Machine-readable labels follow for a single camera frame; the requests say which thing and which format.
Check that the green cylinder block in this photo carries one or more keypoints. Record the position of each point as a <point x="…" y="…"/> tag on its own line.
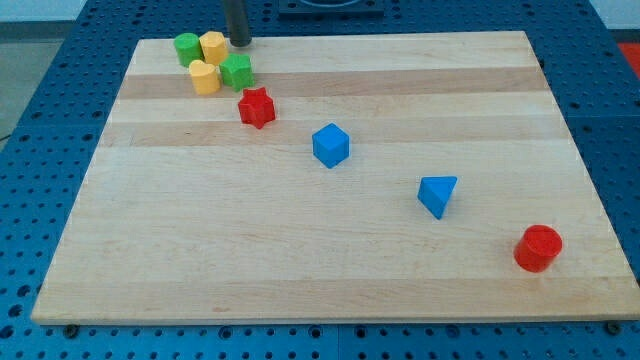
<point x="188" y="48"/>

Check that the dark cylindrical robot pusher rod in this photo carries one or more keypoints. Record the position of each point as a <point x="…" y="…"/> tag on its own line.
<point x="237" y="21"/>

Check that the yellow pentagon block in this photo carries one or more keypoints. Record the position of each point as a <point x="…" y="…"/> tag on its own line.
<point x="214" y="47"/>

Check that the blue triangle block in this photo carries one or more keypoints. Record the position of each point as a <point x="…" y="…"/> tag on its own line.
<point x="435" y="192"/>

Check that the green star block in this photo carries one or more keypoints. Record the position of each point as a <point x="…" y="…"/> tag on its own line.
<point x="236" y="71"/>

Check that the blue cube block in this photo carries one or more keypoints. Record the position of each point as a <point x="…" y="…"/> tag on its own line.
<point x="331" y="145"/>

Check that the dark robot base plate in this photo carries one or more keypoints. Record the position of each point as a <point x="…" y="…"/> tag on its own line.
<point x="332" y="8"/>

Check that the red star block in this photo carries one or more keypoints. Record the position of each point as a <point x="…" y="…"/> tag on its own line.
<point x="256" y="107"/>

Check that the yellow heart block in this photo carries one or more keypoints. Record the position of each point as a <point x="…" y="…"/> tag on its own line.
<point x="204" y="77"/>

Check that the wooden board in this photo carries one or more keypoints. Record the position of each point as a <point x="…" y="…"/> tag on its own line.
<point x="188" y="216"/>

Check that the red cylinder block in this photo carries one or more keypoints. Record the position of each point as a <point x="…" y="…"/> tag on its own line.
<point x="537" y="248"/>

